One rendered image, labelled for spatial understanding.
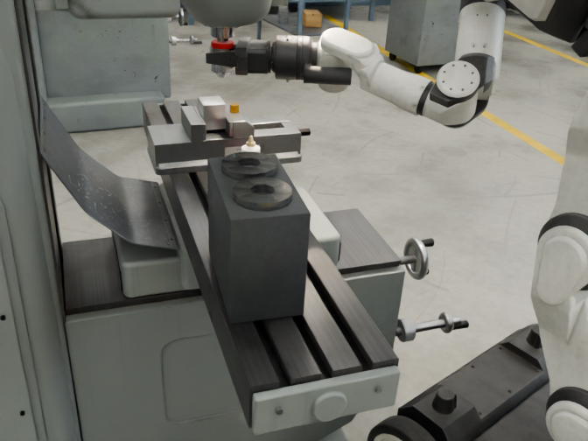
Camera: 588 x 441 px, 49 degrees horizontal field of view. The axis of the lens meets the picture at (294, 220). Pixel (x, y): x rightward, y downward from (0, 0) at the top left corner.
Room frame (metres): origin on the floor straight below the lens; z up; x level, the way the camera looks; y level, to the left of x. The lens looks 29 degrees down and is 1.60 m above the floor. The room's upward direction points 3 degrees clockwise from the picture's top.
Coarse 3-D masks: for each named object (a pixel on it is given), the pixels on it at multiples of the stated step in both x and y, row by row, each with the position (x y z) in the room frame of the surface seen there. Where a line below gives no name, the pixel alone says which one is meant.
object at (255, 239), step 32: (224, 160) 0.97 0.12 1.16; (256, 160) 0.98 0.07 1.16; (224, 192) 0.88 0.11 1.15; (256, 192) 0.89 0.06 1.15; (288, 192) 0.87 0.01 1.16; (224, 224) 0.85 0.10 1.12; (256, 224) 0.81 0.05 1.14; (288, 224) 0.82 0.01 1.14; (224, 256) 0.85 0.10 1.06; (256, 256) 0.81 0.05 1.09; (288, 256) 0.82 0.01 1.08; (224, 288) 0.85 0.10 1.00; (256, 288) 0.81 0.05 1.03; (288, 288) 0.83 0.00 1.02
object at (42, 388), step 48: (0, 0) 1.04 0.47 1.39; (0, 48) 1.03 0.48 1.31; (0, 96) 1.01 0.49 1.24; (0, 144) 1.00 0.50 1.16; (0, 192) 0.99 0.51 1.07; (48, 192) 1.21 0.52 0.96; (0, 240) 0.98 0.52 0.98; (48, 240) 1.04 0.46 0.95; (0, 288) 0.97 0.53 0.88; (48, 288) 1.03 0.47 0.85; (0, 336) 0.96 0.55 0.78; (48, 336) 1.01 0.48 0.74; (0, 384) 0.95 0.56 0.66; (48, 384) 0.99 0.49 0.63; (0, 432) 0.94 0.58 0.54; (48, 432) 0.98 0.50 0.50
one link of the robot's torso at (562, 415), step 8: (552, 408) 0.93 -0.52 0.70; (560, 408) 0.92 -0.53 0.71; (568, 408) 0.91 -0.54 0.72; (576, 408) 0.90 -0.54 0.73; (584, 408) 0.90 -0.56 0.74; (552, 416) 0.92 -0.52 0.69; (560, 416) 0.91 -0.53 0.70; (568, 416) 0.90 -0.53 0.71; (576, 416) 0.89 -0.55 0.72; (584, 416) 0.89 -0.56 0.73; (552, 424) 0.92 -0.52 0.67; (560, 424) 0.91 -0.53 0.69; (568, 424) 0.90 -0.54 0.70; (576, 424) 0.89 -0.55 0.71; (584, 424) 0.88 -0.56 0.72; (552, 432) 0.92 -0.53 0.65; (560, 432) 0.90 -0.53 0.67; (568, 432) 0.89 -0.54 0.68; (576, 432) 0.88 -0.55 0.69; (584, 432) 0.87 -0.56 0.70; (560, 440) 0.90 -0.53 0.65; (568, 440) 0.89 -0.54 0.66; (576, 440) 0.88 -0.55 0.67; (584, 440) 0.87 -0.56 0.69
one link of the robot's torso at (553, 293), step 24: (552, 240) 0.99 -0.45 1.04; (576, 240) 0.97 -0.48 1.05; (552, 264) 0.98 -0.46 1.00; (576, 264) 0.95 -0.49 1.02; (552, 288) 0.97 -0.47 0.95; (576, 288) 0.95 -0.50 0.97; (552, 312) 0.98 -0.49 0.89; (576, 312) 0.97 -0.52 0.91; (552, 336) 1.00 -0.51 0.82; (576, 336) 0.97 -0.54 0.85; (552, 360) 0.99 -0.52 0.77; (576, 360) 0.96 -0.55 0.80; (552, 384) 0.98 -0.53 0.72; (576, 384) 0.95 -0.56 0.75
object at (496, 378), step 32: (512, 352) 1.23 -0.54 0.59; (448, 384) 1.10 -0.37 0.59; (480, 384) 1.11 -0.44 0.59; (512, 384) 1.11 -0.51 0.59; (544, 384) 1.15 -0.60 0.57; (416, 416) 1.00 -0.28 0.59; (448, 416) 0.98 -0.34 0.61; (480, 416) 1.01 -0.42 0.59; (512, 416) 1.04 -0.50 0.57; (544, 416) 1.04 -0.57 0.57
